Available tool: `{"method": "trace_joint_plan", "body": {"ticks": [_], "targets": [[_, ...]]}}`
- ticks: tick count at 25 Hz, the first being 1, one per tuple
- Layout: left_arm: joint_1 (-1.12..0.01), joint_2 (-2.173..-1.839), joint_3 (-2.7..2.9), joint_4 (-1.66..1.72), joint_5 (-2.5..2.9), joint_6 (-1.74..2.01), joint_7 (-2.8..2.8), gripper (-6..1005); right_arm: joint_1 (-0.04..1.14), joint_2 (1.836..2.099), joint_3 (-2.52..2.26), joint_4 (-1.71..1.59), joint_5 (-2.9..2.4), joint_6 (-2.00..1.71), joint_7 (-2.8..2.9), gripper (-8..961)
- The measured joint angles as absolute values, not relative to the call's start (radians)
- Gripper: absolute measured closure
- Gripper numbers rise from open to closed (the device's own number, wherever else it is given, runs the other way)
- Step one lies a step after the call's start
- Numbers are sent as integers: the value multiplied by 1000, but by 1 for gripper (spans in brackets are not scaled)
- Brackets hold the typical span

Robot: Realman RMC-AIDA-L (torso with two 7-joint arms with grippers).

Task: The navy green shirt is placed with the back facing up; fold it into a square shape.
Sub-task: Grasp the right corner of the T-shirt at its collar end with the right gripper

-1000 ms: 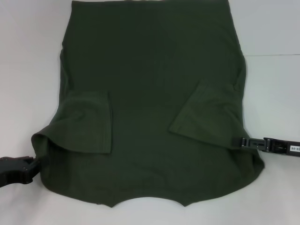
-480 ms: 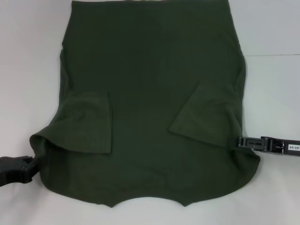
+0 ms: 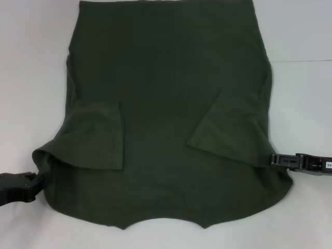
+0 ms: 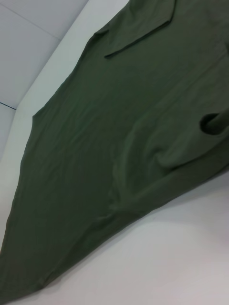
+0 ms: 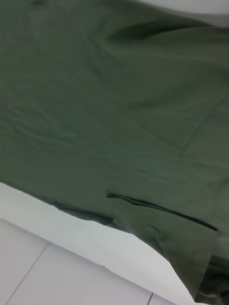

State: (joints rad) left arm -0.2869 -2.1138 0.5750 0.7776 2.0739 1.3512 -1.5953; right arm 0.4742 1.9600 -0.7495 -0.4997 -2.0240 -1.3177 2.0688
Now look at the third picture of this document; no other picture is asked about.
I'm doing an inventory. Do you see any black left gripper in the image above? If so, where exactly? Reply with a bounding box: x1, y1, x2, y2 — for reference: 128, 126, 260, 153
0, 172, 46, 208

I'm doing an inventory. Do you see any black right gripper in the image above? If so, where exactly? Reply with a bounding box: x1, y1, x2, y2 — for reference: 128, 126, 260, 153
271, 153, 332, 178

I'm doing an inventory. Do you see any dark green shirt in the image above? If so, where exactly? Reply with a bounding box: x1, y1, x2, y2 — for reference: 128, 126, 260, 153
31, 0, 294, 230

